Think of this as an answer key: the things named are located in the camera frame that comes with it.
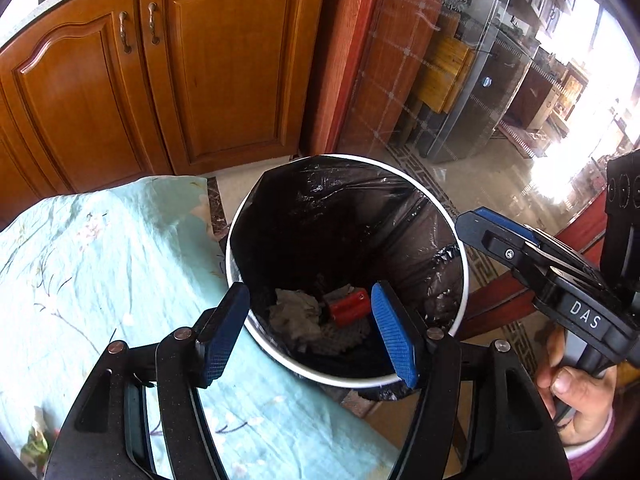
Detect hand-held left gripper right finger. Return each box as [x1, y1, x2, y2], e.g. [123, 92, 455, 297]
[370, 281, 571, 480]

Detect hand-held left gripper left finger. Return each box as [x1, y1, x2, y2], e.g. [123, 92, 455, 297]
[45, 282, 251, 480]

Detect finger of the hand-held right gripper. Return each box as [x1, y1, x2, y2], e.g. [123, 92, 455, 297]
[455, 206, 608, 291]

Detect white round trash bin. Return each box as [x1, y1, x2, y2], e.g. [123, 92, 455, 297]
[225, 154, 470, 390]

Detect white bin black liner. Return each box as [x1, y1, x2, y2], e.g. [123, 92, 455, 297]
[227, 156, 467, 402]

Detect person's right forearm pink sleeve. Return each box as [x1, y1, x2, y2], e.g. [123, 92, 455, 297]
[564, 407, 623, 480]

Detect person's right hand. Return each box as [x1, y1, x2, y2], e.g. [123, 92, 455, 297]
[537, 327, 621, 446]

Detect red cylindrical container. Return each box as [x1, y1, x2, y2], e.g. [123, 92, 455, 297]
[322, 289, 372, 327]

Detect grey crumpled cloth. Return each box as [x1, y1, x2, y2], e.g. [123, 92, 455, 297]
[267, 287, 372, 357]

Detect light blue floral tablecloth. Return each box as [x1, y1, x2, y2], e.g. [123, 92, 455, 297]
[0, 175, 401, 480]

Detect dark grey refrigerator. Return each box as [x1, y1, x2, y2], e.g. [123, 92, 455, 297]
[425, 25, 537, 163]

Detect wooden folding table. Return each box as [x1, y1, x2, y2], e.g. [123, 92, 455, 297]
[414, 35, 477, 116]

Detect glass sliding door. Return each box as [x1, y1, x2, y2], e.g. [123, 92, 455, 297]
[340, 0, 640, 233]

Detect wooden cabinet door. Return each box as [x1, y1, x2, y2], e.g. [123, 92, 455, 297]
[137, 0, 331, 177]
[0, 130, 43, 231]
[0, 0, 173, 196]

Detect red wooden door frame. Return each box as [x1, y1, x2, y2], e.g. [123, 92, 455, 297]
[300, 0, 401, 157]

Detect brass cabinet handle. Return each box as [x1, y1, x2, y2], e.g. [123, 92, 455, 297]
[147, 2, 162, 45]
[118, 11, 134, 55]

